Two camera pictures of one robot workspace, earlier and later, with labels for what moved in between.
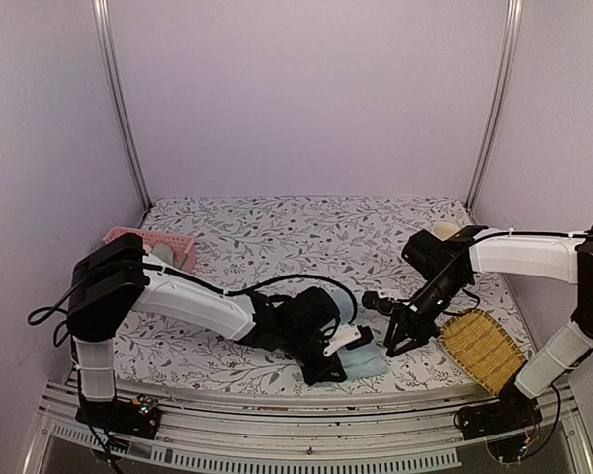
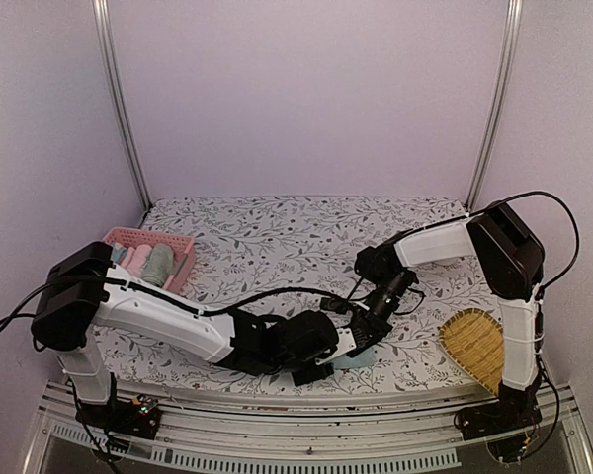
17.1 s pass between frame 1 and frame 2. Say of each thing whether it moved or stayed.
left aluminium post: stayed
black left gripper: moved
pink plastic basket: stayed
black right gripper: moved
